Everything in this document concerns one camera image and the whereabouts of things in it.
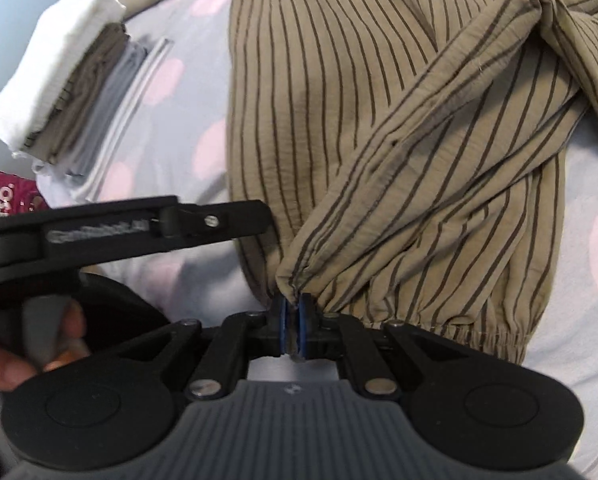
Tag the bed with polka dot sheet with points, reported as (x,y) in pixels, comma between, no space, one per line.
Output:
(204,60)

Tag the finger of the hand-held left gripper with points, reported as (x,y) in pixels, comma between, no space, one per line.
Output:
(229,222)

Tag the tan striped garment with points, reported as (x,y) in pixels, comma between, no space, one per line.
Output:
(379,110)

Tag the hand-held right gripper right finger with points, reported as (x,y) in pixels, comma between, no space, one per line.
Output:
(305,327)

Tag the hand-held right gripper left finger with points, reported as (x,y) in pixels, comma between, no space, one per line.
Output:
(283,325)

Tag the pink plastic bag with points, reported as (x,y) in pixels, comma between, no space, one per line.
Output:
(14,195)

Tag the small folded clothes stack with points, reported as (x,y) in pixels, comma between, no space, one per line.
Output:
(54,50)

